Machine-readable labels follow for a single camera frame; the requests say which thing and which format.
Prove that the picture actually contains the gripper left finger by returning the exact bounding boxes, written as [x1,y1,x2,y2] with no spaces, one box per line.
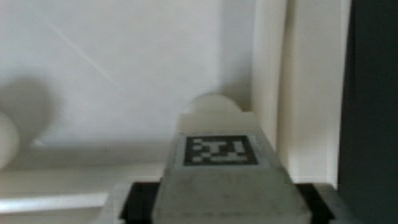
[119,182,160,224]

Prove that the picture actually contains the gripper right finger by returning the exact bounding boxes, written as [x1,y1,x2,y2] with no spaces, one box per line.
[296,183,334,224]

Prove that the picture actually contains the white square tabletop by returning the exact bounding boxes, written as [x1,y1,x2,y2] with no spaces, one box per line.
[0,0,353,224]

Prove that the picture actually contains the white leg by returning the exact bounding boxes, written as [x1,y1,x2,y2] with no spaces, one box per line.
[151,94,312,224]

